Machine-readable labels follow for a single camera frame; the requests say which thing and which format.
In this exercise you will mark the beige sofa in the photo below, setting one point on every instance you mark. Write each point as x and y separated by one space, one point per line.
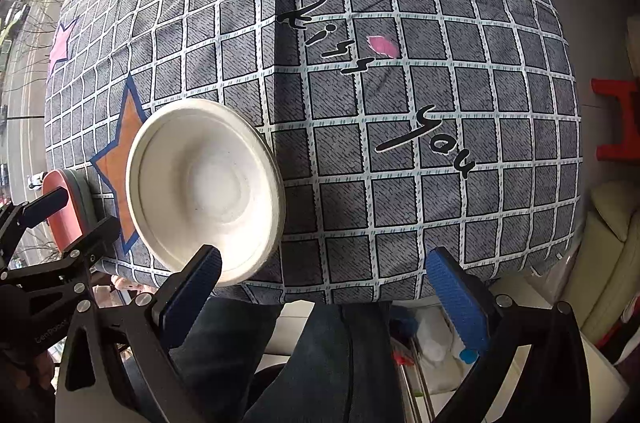
610 253

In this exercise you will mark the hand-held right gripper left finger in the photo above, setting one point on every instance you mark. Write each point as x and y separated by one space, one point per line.
192 295

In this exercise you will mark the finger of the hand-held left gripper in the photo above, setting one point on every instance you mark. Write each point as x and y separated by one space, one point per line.
95 238
45 204

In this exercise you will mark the checked star-print tablecloth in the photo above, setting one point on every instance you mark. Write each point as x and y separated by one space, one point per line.
400 78

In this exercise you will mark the large white bowl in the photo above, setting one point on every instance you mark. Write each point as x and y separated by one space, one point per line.
279 203

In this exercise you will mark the pink square plate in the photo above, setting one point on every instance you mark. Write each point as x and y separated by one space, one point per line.
65 230

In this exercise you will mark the red plastic stool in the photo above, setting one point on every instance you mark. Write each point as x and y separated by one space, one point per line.
622 113

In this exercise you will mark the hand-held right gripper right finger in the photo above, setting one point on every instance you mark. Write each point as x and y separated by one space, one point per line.
457 298

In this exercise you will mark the metal rack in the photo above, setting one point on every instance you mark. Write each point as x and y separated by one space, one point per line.
412 378

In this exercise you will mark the person's legs in jeans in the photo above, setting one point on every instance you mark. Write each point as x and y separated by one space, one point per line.
325 363

